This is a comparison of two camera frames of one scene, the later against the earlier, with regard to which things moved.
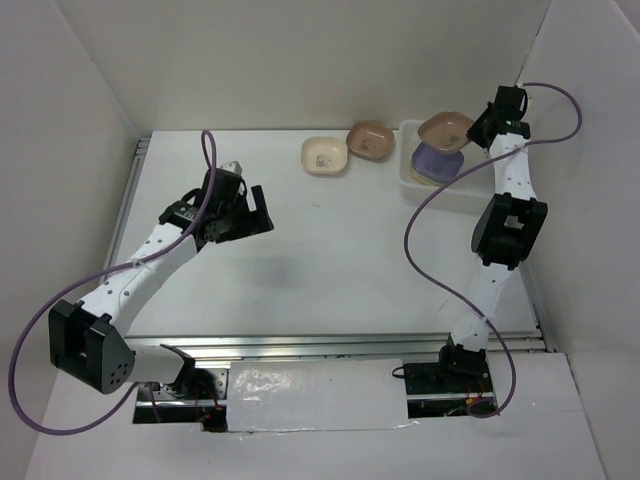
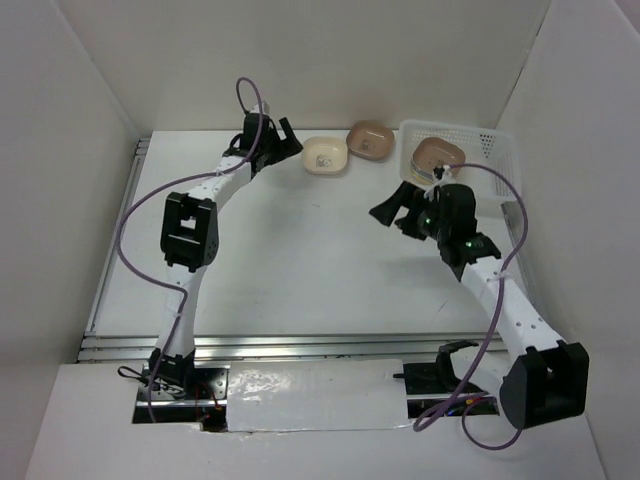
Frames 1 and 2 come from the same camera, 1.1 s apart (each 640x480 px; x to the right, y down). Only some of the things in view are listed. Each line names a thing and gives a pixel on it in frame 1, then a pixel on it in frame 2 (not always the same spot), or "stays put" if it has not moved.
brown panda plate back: (371, 140) stays put
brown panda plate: (446, 131) -> (431, 151)
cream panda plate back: (324, 156) stays put
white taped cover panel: (316, 395) stays put
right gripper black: (474, 131) -> (387, 210)
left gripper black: (254, 221) -> (287, 146)
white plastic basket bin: (473, 193) stays put
